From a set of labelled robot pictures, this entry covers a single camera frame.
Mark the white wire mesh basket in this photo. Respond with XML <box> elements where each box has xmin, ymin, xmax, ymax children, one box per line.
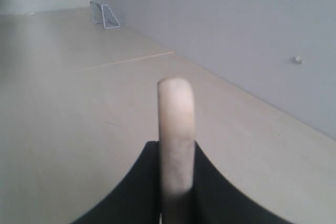
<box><xmin>90</xmin><ymin>2</ymin><xmax>120</xmax><ymax>29</ymax></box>

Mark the small white wall blob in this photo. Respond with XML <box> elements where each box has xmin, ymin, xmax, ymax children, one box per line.
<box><xmin>292</xmin><ymin>56</ymin><xmax>304</xmax><ymax>65</ymax></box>

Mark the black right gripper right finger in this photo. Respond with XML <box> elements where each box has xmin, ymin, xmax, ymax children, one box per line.
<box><xmin>193</xmin><ymin>144</ymin><xmax>286</xmax><ymax>223</ymax></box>

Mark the white paint brush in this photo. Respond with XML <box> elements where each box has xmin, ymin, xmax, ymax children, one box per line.
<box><xmin>157</xmin><ymin>78</ymin><xmax>195</xmax><ymax>223</ymax></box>

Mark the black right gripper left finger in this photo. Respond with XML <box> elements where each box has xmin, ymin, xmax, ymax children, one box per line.
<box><xmin>74</xmin><ymin>141</ymin><xmax>161</xmax><ymax>224</ymax></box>

